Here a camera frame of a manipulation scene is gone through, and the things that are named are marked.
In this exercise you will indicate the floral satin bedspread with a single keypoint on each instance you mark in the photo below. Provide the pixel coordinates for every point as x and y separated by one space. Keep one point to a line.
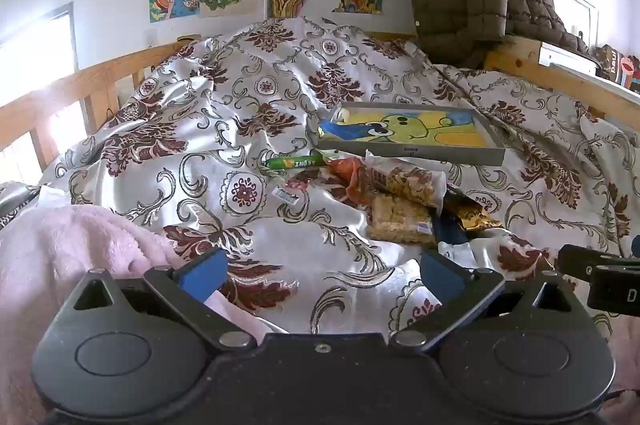
200 130

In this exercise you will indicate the gold snack packet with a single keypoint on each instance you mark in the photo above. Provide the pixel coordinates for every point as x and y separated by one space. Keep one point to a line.
470 215

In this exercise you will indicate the clear patterned cracker packet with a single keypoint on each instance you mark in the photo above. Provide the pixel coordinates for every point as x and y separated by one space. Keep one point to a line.
405 182

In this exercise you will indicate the small white candy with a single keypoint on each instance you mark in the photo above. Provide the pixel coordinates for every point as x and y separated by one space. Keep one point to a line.
285 195

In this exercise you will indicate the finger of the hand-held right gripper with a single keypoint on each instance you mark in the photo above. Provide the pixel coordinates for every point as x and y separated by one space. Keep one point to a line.
575 259

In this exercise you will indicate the rice cracker packet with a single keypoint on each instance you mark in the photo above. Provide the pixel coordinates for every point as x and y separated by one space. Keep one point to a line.
395 221

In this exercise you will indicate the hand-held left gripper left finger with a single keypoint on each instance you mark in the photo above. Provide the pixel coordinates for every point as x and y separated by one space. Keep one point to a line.
205 267

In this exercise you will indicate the window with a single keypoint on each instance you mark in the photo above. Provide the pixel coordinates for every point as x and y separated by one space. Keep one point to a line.
30 55

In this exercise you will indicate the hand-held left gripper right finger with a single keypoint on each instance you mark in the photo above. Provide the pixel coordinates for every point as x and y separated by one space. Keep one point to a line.
439 271

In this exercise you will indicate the grey tray with cartoon painting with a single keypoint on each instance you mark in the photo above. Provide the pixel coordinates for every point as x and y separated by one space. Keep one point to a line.
450 130

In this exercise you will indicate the green sausage stick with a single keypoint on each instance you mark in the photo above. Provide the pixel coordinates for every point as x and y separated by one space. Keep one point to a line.
295 161

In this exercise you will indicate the printed cartoon bag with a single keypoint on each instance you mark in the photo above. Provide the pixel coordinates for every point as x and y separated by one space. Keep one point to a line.
617 65

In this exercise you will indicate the white shelf board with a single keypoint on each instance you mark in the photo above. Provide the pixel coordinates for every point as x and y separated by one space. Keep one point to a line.
585 75

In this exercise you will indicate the dark blue snack packet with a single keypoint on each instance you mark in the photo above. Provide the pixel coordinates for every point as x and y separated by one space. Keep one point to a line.
450 231

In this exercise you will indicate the pink fleece blanket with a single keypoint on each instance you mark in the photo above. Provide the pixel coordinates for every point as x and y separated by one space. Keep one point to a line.
60 250

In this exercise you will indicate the wooden bed frame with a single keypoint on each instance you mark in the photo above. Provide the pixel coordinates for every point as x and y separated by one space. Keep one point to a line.
65 85

